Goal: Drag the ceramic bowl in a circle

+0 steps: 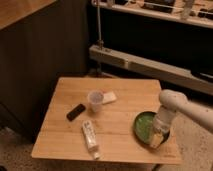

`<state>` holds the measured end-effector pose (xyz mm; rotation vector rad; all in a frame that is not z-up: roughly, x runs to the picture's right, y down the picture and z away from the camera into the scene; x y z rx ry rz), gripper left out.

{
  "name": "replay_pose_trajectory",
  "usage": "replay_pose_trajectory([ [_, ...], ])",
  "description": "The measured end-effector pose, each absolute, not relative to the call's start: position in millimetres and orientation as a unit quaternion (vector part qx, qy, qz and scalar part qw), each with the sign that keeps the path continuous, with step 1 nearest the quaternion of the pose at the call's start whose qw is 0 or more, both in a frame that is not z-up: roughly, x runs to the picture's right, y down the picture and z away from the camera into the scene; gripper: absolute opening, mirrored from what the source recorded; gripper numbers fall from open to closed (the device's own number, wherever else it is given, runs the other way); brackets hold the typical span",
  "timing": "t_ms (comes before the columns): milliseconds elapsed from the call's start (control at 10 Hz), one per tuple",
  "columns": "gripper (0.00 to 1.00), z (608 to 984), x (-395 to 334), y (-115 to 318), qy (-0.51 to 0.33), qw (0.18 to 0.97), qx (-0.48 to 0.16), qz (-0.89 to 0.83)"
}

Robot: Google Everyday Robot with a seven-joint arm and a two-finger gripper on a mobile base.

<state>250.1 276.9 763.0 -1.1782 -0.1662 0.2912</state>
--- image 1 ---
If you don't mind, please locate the white toothpaste tube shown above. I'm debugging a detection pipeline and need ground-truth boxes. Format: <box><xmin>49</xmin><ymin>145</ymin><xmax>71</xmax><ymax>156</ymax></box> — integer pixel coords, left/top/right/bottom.
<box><xmin>82</xmin><ymin>120</ymin><xmax>100</xmax><ymax>160</ymax></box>

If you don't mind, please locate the metal shelf rack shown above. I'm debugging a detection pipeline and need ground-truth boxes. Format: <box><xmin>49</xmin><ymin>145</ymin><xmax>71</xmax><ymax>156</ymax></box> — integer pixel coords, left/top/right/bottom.
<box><xmin>89</xmin><ymin>2</ymin><xmax>213</xmax><ymax>96</ymax></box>

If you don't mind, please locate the green ceramic bowl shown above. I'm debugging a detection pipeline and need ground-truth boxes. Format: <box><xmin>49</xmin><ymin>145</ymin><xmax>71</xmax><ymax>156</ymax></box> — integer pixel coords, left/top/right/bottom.
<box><xmin>133</xmin><ymin>111</ymin><xmax>171</xmax><ymax>146</ymax></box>

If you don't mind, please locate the translucent plastic cup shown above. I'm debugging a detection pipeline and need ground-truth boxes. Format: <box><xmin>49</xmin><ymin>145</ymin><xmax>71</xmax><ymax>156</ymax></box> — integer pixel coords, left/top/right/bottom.
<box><xmin>87</xmin><ymin>90</ymin><xmax>104</xmax><ymax>112</ymax></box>

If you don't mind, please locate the vertical metal pole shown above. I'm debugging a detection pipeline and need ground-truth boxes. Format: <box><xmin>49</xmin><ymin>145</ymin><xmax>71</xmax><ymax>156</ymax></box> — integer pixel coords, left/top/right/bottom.
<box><xmin>96</xmin><ymin>0</ymin><xmax>103</xmax><ymax>50</ymax></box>

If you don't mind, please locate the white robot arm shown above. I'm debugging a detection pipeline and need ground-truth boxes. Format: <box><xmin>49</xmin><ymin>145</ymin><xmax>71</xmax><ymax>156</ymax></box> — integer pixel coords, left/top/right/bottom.
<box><xmin>149</xmin><ymin>89</ymin><xmax>213</xmax><ymax>148</ymax></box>

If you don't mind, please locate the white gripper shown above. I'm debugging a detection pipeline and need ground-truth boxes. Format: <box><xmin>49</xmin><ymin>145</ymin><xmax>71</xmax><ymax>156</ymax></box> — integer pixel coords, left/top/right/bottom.
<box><xmin>150</xmin><ymin>105</ymin><xmax>176</xmax><ymax>148</ymax></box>

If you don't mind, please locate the wooden table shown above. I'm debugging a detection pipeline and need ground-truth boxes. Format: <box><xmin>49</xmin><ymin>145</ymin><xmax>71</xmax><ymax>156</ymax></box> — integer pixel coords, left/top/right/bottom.
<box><xmin>31</xmin><ymin>77</ymin><xmax>181</xmax><ymax>164</ymax></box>

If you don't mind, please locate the dark wooden cabinet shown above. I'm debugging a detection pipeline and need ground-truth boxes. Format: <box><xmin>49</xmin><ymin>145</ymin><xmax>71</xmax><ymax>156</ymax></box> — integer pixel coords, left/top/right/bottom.
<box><xmin>0</xmin><ymin>0</ymin><xmax>89</xmax><ymax>142</ymax></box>

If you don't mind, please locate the white sponge block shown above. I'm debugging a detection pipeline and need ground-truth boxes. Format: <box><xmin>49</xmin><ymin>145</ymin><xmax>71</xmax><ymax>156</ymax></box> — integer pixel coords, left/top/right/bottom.
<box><xmin>103</xmin><ymin>91</ymin><xmax>117</xmax><ymax>104</ymax></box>

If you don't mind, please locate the black rectangular remote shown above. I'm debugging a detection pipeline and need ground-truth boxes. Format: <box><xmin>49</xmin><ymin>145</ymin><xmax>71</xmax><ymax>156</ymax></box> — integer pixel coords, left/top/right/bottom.
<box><xmin>66</xmin><ymin>104</ymin><xmax>86</xmax><ymax>121</ymax></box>

